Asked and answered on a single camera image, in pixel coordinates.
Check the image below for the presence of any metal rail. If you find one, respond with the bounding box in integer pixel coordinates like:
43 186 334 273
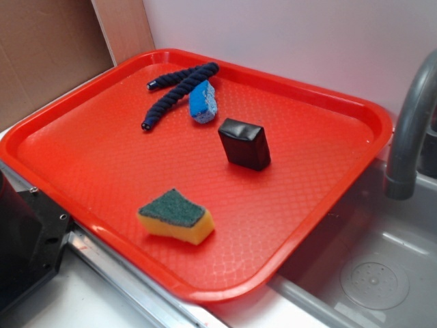
0 160 219 328

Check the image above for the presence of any black box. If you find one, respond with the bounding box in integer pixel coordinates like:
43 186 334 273
218 118 271 171

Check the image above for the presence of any yellow green sponge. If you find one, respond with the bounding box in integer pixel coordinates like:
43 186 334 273
137 189 215 245

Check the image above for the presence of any blue sponge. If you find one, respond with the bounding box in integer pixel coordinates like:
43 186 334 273
189 80 218 124

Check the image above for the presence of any red plastic tray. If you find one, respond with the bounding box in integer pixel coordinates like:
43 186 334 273
1 49 392 303

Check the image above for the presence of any brown cardboard panel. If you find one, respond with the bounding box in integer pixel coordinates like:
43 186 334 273
1 1 155 130

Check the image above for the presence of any grey faucet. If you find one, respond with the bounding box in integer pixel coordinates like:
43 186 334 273
383 51 436 200

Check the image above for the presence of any dark blue rope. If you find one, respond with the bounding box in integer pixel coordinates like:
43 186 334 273
140 61 221 133

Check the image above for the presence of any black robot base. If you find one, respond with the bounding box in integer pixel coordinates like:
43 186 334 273
1 174 72 314

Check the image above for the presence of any grey sink basin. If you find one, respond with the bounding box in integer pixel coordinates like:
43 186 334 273
270 161 436 327

